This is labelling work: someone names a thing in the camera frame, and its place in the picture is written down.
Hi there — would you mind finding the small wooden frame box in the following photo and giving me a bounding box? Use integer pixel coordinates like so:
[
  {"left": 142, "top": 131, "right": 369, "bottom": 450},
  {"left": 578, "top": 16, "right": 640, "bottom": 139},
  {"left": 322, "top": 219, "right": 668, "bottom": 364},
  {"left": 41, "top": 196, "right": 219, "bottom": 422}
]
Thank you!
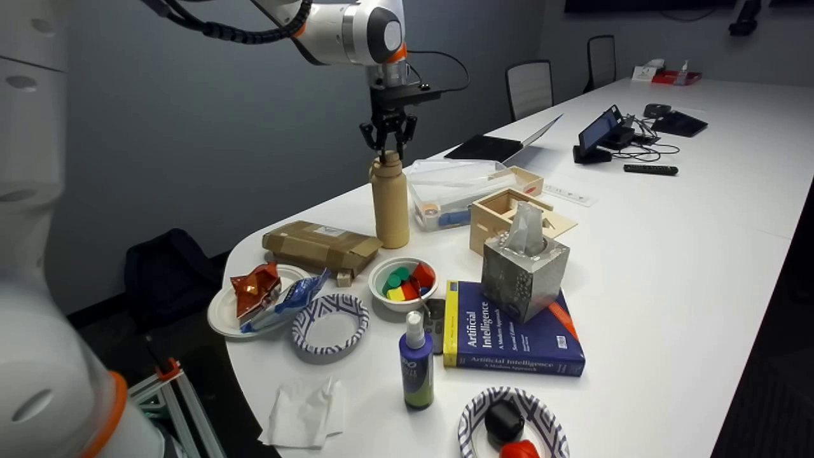
[{"left": 488, "top": 163, "right": 547, "bottom": 198}]

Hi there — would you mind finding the white bowl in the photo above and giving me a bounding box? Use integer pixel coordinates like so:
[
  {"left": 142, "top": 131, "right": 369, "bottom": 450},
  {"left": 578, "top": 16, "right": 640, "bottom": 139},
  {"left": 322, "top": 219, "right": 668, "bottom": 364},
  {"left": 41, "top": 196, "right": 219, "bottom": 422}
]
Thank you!
[{"left": 366, "top": 254, "right": 443, "bottom": 317}]

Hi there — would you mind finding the flat wooden lid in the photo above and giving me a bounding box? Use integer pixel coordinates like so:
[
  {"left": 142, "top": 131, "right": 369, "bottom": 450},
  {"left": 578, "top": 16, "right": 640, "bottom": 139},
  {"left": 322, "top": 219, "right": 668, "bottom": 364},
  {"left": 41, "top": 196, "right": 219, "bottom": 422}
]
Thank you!
[{"left": 537, "top": 206, "right": 579, "bottom": 242}]

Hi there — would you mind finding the purple spray bottle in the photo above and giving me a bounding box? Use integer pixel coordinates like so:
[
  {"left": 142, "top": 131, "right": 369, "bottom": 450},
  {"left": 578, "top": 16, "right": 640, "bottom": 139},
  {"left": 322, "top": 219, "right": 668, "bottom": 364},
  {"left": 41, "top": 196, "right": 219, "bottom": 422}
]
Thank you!
[{"left": 396, "top": 308, "right": 438, "bottom": 412}]

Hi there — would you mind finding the small red object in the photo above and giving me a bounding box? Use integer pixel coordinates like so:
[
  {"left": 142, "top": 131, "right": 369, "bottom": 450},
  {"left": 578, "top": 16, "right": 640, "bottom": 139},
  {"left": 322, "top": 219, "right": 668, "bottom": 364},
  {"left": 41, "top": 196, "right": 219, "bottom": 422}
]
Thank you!
[{"left": 495, "top": 438, "right": 541, "bottom": 458}]

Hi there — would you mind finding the black remote stick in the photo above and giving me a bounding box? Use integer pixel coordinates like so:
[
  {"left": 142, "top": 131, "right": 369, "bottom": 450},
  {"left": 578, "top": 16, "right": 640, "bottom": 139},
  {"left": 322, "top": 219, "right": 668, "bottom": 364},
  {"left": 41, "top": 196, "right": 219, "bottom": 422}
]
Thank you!
[{"left": 621, "top": 163, "right": 681, "bottom": 179}]

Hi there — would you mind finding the blue hardcover book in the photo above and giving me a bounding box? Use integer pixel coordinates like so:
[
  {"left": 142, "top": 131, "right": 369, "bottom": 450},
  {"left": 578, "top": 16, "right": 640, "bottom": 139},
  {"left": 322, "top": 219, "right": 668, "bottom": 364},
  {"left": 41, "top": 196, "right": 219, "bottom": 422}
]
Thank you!
[{"left": 441, "top": 277, "right": 588, "bottom": 380}]

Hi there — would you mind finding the thin tangled cable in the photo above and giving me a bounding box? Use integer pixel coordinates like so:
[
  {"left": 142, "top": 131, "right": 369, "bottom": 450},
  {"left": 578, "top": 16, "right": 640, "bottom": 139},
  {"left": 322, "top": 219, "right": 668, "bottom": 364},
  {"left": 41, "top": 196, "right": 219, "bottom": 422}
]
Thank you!
[{"left": 621, "top": 136, "right": 681, "bottom": 165}]

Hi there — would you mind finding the black backpack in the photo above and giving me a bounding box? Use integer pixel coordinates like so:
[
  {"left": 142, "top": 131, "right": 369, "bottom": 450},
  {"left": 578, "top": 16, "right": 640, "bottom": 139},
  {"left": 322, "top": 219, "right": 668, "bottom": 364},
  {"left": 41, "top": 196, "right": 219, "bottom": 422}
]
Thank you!
[{"left": 121, "top": 228, "right": 226, "bottom": 331}]

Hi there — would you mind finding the grey tissue box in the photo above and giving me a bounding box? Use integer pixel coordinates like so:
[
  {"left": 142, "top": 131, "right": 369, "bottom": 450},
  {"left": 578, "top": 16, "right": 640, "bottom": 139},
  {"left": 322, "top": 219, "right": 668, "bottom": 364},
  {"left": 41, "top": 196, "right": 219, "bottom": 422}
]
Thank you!
[{"left": 479, "top": 231, "right": 573, "bottom": 326}]

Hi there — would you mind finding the red toy block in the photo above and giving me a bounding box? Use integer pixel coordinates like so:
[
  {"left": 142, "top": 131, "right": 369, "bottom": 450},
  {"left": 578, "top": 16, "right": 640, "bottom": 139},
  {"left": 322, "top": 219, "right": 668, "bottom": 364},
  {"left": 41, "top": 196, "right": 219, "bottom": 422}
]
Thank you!
[{"left": 405, "top": 261, "right": 438, "bottom": 300}]

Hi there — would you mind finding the orange snack bag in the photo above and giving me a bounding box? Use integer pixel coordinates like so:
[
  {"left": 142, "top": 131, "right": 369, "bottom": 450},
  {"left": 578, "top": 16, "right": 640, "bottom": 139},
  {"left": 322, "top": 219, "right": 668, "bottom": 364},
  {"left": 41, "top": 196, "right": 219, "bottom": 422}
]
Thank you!
[{"left": 229, "top": 261, "right": 284, "bottom": 324}]

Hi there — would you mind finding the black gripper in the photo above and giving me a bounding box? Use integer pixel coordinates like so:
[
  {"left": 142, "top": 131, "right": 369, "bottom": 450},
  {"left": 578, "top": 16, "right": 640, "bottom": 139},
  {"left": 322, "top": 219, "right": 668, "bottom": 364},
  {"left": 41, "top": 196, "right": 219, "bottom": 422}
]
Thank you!
[{"left": 355, "top": 65, "right": 427, "bottom": 169}]

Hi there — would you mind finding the black wallet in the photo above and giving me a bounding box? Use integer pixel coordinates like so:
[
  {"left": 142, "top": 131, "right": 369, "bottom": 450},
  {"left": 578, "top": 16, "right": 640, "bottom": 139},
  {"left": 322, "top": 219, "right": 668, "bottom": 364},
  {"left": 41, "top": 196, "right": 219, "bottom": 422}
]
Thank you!
[{"left": 648, "top": 109, "right": 709, "bottom": 141}]

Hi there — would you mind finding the brown cardboard box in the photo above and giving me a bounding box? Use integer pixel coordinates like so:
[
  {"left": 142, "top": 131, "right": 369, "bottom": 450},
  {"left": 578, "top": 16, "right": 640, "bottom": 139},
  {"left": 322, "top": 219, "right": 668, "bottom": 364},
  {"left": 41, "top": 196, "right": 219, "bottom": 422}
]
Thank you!
[{"left": 260, "top": 219, "right": 383, "bottom": 277}]

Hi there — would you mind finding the tripod with orange joint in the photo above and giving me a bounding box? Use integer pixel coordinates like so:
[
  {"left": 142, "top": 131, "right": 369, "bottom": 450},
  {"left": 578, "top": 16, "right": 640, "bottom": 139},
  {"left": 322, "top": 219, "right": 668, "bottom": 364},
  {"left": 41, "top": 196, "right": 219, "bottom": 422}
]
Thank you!
[{"left": 124, "top": 355, "right": 229, "bottom": 458}]

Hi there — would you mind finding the beige bottle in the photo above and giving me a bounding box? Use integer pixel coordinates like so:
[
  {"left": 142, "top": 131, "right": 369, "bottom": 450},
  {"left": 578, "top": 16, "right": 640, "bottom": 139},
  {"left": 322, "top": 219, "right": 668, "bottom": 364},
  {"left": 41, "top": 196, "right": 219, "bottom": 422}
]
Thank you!
[{"left": 369, "top": 160, "right": 414, "bottom": 253}]

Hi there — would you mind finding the blue snack bag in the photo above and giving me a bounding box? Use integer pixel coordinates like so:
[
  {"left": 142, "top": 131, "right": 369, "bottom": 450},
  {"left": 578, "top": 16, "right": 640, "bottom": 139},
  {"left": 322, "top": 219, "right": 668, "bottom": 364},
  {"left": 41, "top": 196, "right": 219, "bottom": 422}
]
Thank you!
[{"left": 252, "top": 271, "right": 334, "bottom": 331}]

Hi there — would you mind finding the phone with blue screen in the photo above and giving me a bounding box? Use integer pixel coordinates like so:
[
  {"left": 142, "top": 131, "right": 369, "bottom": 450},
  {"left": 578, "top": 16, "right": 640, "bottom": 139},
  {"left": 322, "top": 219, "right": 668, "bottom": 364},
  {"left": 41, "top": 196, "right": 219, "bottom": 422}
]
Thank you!
[{"left": 578, "top": 102, "right": 628, "bottom": 151}]

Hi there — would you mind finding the black corrugated cable hose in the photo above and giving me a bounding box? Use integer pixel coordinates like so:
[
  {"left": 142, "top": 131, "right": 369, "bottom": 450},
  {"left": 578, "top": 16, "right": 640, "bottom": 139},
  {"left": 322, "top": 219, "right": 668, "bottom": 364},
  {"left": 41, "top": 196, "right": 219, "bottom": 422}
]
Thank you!
[{"left": 139, "top": 0, "right": 341, "bottom": 51}]

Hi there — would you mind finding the black phone stand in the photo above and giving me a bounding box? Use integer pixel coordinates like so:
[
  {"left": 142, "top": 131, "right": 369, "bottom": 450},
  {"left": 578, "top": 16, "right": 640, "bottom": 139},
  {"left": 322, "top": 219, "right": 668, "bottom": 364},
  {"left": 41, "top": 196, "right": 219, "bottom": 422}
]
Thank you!
[{"left": 570, "top": 141, "right": 616, "bottom": 165}]

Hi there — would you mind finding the small black object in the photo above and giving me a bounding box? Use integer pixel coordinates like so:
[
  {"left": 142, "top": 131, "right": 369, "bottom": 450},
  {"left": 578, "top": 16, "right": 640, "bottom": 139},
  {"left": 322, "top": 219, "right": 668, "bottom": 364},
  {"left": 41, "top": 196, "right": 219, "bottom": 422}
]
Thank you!
[{"left": 481, "top": 401, "right": 530, "bottom": 445}]

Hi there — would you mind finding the white tissue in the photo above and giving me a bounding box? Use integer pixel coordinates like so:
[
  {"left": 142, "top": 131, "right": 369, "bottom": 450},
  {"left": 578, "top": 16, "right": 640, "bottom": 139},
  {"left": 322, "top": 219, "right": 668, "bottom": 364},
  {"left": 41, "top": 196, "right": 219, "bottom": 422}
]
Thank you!
[{"left": 503, "top": 202, "right": 550, "bottom": 261}]

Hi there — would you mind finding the black wall device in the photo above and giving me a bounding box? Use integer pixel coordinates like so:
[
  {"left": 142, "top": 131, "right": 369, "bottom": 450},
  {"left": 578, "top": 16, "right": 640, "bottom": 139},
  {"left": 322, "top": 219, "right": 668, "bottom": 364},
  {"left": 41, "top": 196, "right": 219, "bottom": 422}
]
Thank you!
[{"left": 724, "top": 0, "right": 762, "bottom": 38}]

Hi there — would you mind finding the green toy block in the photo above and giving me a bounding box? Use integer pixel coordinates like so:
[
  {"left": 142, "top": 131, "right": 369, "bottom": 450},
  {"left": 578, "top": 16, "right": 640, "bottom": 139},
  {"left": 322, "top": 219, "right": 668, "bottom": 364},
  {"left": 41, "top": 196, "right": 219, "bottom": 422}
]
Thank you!
[{"left": 378, "top": 264, "right": 414, "bottom": 292}]

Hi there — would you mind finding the open wooden box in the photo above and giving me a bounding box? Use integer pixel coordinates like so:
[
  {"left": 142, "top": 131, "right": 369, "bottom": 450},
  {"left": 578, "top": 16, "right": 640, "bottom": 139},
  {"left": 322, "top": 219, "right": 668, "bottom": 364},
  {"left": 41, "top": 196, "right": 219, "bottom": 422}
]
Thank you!
[{"left": 469, "top": 187, "right": 555, "bottom": 257}]

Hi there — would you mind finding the plain white plate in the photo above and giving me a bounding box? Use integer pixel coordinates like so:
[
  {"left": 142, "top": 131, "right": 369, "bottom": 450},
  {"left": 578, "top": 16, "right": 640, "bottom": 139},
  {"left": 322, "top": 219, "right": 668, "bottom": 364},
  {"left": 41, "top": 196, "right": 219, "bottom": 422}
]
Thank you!
[{"left": 203, "top": 263, "right": 317, "bottom": 343}]

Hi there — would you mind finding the blue white patterned plate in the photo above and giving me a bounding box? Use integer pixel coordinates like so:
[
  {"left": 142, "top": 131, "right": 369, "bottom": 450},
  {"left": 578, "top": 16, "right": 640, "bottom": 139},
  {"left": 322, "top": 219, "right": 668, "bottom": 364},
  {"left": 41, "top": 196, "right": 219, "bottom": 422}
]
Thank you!
[
  {"left": 289, "top": 292, "right": 373, "bottom": 364},
  {"left": 456, "top": 385, "right": 573, "bottom": 458}
]

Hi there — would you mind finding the clear plastic bag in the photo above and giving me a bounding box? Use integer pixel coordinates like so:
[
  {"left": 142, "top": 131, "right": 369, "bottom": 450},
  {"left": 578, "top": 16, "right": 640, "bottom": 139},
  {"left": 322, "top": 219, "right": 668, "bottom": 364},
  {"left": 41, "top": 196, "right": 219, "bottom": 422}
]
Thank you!
[{"left": 256, "top": 375, "right": 349, "bottom": 450}]

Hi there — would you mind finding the small white box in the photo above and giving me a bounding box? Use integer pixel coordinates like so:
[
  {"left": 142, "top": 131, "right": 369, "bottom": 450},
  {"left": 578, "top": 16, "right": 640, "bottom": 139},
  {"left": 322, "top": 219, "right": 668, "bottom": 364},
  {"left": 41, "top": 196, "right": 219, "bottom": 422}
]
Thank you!
[{"left": 628, "top": 57, "right": 668, "bottom": 86}]

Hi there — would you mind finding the clear plastic container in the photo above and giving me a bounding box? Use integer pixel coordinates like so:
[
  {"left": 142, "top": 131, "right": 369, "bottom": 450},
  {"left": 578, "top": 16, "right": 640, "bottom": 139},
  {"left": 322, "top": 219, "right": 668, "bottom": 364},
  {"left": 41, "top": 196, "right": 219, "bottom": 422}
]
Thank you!
[{"left": 406, "top": 159, "right": 514, "bottom": 234}]

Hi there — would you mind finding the silver laptop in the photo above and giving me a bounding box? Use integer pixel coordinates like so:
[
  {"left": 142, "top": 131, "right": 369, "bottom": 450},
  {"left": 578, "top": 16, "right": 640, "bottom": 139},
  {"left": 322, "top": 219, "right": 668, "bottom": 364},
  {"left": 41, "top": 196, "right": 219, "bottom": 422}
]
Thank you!
[{"left": 443, "top": 112, "right": 564, "bottom": 170}]

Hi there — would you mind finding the grey office chair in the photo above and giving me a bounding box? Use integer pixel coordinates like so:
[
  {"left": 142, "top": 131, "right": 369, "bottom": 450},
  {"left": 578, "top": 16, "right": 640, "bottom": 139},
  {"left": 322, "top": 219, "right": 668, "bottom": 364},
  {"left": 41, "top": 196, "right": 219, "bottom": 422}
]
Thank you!
[
  {"left": 503, "top": 57, "right": 556, "bottom": 122},
  {"left": 584, "top": 34, "right": 621, "bottom": 91}
]

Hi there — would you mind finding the flat red item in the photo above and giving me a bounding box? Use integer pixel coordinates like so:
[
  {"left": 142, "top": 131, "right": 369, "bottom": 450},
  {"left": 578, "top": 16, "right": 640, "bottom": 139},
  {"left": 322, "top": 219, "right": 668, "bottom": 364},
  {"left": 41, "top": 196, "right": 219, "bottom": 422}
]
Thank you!
[{"left": 652, "top": 67, "right": 705, "bottom": 90}]

